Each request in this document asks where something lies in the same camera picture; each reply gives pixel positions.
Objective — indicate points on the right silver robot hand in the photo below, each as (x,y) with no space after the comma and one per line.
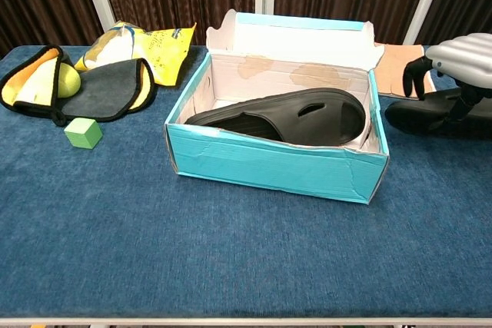
(465,59)

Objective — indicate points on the black rubber slipper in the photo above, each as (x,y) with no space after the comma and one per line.
(415,120)
(307,120)

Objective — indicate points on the light blue shoe box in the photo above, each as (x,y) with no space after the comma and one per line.
(276,170)

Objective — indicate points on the brown spiral notebook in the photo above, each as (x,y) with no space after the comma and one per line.
(392,70)

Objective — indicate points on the yellow snack bag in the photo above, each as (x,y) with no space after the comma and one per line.
(165,51)

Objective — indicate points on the yellow and grey cloth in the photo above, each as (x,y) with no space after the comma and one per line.
(104,93)

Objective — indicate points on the blue table cover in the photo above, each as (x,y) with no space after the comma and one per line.
(115,228)

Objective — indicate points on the green cube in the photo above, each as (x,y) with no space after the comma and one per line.
(82,134)

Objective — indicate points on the yellow-green ball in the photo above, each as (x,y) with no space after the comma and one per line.
(70,82)

